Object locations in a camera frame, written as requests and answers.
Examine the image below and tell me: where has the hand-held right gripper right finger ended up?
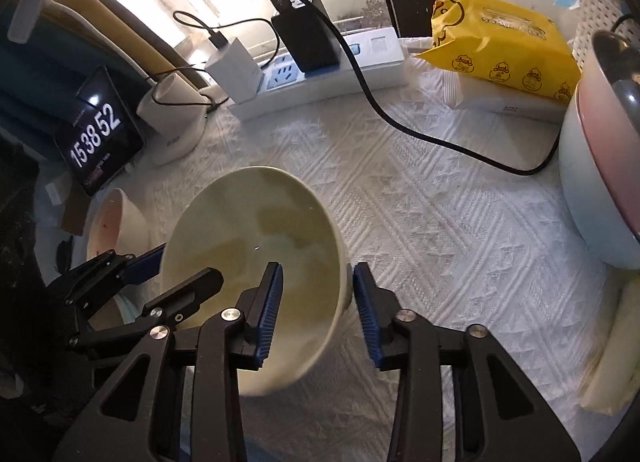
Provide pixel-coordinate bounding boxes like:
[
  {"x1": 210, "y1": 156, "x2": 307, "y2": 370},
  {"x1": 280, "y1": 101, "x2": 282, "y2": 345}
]
[{"x1": 352, "y1": 262, "x2": 583, "y2": 462}]

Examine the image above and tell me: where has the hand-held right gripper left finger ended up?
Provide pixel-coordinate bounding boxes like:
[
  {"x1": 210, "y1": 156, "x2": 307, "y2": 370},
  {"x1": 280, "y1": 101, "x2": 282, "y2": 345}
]
[{"x1": 52, "y1": 262, "x2": 286, "y2": 462}]

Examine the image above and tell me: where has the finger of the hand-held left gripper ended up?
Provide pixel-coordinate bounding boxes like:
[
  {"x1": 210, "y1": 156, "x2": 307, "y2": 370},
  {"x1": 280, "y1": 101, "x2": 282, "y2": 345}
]
[
  {"x1": 106, "y1": 243, "x2": 165, "y2": 286},
  {"x1": 141, "y1": 268, "x2": 225, "y2": 331}
]

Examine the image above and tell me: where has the pink strawberry print bowl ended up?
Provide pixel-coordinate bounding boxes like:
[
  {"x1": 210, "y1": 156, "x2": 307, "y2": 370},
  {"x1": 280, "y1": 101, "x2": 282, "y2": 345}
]
[{"x1": 84, "y1": 187, "x2": 151, "y2": 268}]

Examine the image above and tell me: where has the pale green bowl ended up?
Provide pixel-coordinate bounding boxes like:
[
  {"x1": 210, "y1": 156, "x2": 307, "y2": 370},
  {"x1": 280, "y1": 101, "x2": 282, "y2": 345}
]
[{"x1": 159, "y1": 166, "x2": 355, "y2": 397}]

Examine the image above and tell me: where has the small cardboard box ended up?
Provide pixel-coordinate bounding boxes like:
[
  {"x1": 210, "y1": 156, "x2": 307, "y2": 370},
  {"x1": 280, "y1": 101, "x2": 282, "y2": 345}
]
[{"x1": 62, "y1": 182, "x2": 93, "y2": 238}]

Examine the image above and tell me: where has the black tablet clock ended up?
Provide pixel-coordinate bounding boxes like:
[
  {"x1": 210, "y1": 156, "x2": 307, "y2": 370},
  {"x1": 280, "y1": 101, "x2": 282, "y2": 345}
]
[{"x1": 54, "y1": 65, "x2": 146, "y2": 197}]

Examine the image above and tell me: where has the white lamp base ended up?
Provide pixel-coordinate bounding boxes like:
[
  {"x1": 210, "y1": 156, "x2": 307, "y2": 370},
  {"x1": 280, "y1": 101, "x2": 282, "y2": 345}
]
[{"x1": 136, "y1": 71, "x2": 208, "y2": 166}]

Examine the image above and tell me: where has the teal curtain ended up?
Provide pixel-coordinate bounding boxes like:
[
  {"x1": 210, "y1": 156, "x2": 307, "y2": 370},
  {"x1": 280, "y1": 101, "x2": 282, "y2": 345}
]
[{"x1": 0, "y1": 17, "x2": 101, "y2": 158}]

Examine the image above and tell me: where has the white charger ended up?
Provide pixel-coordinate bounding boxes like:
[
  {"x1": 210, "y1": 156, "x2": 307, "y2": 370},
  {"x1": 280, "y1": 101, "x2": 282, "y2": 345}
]
[{"x1": 205, "y1": 37, "x2": 265, "y2": 104}]

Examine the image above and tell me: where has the yellow tissue box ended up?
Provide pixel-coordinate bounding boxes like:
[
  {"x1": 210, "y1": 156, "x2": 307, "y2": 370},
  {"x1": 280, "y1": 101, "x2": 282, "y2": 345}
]
[{"x1": 580, "y1": 267, "x2": 640, "y2": 415}]

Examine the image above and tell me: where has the white wipes packet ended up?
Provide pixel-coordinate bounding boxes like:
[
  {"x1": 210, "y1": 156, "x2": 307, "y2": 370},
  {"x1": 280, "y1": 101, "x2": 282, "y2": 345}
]
[{"x1": 447, "y1": 77, "x2": 571, "y2": 124}]

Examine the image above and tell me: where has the white power strip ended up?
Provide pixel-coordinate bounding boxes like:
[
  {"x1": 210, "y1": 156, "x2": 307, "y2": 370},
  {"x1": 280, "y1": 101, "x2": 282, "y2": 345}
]
[{"x1": 230, "y1": 26, "x2": 406, "y2": 120}]

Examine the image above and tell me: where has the yellow curtain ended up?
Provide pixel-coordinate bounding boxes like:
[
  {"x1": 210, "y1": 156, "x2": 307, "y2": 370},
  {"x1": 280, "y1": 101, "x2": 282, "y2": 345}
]
[{"x1": 50, "y1": 0, "x2": 176, "y2": 73}]

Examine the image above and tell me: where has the black charger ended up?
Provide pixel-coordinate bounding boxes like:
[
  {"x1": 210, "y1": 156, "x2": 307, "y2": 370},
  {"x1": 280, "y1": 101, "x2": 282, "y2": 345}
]
[{"x1": 270, "y1": 0, "x2": 341, "y2": 74}]

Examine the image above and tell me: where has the yellow wipes packet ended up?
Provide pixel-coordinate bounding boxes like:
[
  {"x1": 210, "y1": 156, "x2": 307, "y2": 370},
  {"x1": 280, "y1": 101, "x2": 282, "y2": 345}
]
[{"x1": 412, "y1": 0, "x2": 583, "y2": 103}]

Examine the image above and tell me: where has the white perforated basket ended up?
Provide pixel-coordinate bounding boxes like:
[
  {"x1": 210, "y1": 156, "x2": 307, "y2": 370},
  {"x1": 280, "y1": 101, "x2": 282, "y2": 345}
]
[{"x1": 570, "y1": 0, "x2": 636, "y2": 58}]

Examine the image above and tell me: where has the black round corded device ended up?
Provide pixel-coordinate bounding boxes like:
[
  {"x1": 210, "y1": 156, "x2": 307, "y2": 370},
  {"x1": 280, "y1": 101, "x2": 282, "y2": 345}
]
[{"x1": 57, "y1": 237, "x2": 76, "y2": 273}]

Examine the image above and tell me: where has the long black cable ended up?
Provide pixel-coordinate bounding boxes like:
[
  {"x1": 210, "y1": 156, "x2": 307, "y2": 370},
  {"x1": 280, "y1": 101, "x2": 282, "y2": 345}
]
[{"x1": 262, "y1": 0, "x2": 563, "y2": 177}]

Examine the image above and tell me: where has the black charger cable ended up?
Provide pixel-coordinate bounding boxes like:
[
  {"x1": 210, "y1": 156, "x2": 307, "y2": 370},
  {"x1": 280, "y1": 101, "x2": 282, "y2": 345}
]
[{"x1": 172, "y1": 10, "x2": 281, "y2": 50}]

